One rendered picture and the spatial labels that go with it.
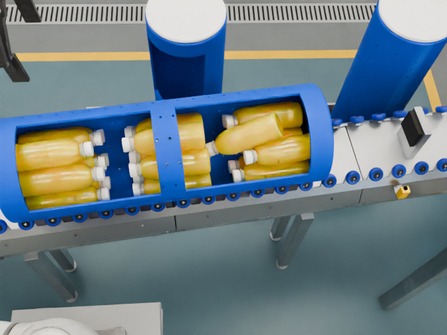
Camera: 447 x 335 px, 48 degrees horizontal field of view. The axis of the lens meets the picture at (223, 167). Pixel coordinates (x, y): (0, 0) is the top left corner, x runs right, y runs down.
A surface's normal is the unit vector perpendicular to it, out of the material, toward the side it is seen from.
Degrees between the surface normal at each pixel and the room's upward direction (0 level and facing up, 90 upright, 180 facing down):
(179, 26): 0
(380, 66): 90
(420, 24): 0
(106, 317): 4
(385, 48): 90
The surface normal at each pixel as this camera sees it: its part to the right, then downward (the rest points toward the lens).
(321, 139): 0.14, 0.15
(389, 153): 0.04, -0.46
